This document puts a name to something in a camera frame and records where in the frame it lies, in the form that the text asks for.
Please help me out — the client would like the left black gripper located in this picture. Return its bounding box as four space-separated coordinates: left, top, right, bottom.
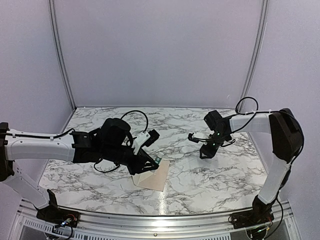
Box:
101 143 159 176

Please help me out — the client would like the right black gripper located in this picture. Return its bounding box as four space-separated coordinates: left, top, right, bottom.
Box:
199 131 230 159

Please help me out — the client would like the green white glue stick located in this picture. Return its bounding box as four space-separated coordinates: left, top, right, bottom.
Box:
154 156 162 165

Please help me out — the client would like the cream envelope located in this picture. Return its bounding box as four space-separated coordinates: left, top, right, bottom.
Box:
132 160 170 192

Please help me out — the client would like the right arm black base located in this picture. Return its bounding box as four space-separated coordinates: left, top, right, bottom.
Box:
228 195 276 229

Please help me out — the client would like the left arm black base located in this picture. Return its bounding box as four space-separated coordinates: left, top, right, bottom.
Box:
35 189 80 228

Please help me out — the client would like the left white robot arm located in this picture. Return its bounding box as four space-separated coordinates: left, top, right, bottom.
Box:
0 118 160 223

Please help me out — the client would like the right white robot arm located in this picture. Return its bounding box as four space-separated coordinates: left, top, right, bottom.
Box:
189 108 305 205

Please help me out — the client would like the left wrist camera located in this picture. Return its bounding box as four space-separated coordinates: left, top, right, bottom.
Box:
131 129 160 155

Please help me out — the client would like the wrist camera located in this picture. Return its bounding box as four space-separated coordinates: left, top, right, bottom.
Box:
131 129 160 155
187 132 208 143

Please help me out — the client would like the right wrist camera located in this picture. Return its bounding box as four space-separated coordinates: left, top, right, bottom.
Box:
187 132 208 143

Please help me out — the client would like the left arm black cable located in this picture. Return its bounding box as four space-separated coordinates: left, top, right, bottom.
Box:
93 110 150 173

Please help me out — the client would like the curved aluminium front rail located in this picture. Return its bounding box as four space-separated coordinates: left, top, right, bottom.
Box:
9 199 301 240

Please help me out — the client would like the right aluminium corner post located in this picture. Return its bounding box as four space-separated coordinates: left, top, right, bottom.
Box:
240 0 270 99

